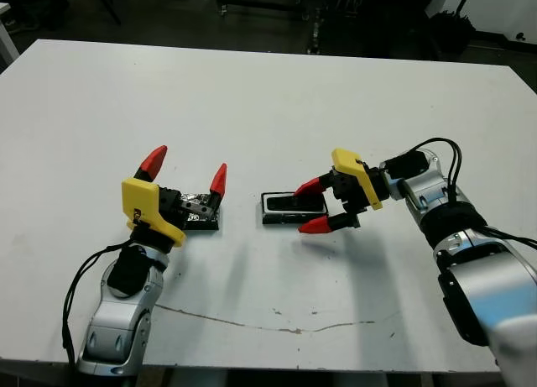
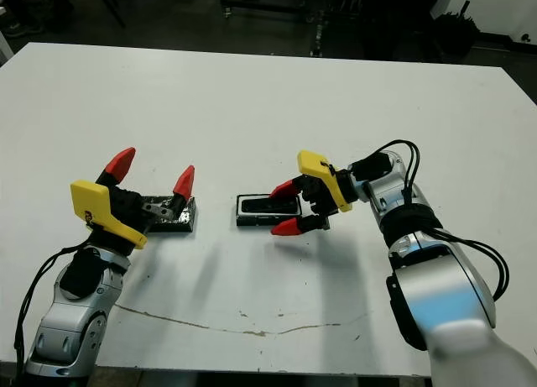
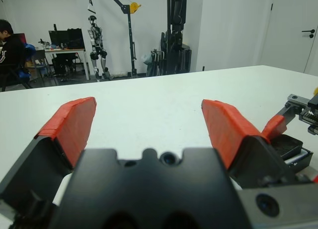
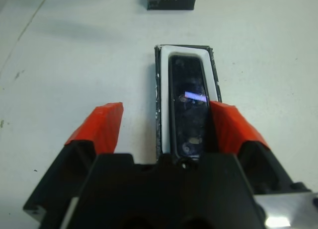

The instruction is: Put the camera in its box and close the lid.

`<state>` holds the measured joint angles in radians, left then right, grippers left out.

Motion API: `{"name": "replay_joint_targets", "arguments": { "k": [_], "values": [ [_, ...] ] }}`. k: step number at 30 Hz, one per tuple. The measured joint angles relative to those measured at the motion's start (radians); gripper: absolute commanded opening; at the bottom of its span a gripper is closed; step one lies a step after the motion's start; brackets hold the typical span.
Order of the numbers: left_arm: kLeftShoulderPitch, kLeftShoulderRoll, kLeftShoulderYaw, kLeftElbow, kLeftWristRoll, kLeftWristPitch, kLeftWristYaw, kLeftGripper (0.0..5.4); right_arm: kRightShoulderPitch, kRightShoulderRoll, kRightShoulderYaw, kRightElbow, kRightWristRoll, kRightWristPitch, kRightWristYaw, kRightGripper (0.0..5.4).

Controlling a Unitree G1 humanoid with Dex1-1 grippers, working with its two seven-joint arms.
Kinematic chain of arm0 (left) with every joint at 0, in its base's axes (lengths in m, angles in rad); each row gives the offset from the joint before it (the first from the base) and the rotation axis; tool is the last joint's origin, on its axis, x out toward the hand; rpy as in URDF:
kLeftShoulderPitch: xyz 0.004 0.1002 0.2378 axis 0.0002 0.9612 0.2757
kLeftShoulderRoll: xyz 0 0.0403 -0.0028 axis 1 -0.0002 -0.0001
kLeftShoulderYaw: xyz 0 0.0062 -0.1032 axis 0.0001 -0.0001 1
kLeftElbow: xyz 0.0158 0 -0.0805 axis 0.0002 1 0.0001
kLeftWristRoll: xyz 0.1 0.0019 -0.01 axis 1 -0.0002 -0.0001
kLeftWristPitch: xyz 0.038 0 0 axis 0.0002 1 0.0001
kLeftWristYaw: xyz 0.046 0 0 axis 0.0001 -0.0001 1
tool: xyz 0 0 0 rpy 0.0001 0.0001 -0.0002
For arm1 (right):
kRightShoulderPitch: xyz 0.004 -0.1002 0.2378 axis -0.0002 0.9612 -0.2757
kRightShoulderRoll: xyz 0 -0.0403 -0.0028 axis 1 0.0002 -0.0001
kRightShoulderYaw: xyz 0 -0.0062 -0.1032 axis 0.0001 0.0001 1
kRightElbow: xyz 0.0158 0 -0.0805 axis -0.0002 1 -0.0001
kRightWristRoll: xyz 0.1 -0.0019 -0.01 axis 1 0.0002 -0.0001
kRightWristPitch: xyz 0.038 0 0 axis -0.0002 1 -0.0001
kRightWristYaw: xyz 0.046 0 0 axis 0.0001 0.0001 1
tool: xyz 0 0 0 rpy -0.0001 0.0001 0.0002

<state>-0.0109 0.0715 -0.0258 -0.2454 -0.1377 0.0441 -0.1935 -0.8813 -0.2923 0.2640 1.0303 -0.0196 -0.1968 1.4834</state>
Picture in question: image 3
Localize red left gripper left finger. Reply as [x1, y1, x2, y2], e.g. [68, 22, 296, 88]
[0, 96, 97, 215]

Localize right gripper body yellow mount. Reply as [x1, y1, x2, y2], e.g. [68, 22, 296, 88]
[287, 86, 318, 136]

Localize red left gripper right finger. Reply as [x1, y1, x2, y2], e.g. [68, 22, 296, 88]
[201, 98, 299, 190]

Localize black camera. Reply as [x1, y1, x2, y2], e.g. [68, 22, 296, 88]
[270, 134, 304, 160]

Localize black box white lining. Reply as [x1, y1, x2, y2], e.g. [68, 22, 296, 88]
[283, 147, 313, 170]

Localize white door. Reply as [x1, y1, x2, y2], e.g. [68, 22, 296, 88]
[270, 0, 318, 75]

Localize black office chair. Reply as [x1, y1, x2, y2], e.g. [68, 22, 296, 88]
[52, 52, 82, 77]

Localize wood top desk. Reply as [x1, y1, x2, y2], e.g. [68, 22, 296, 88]
[37, 47, 90, 81]

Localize grey chair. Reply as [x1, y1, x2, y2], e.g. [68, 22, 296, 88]
[32, 49, 54, 85]

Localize blue jacket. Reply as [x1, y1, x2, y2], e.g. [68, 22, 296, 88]
[23, 42, 36, 58]

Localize black desk monitors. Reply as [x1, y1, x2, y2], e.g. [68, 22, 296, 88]
[48, 24, 84, 50]

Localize person in black clothes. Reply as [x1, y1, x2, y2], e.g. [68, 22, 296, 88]
[0, 19, 28, 88]

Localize hanging humanoid robot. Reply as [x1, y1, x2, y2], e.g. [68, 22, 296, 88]
[87, 15, 112, 82]

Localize black gantry crane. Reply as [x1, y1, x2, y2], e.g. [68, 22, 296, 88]
[103, 0, 143, 78]

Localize tall black equipment stack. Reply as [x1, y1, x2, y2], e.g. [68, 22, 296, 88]
[159, 0, 193, 76]

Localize lifting strap harness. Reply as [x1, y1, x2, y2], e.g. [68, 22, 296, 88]
[85, 0, 97, 14]

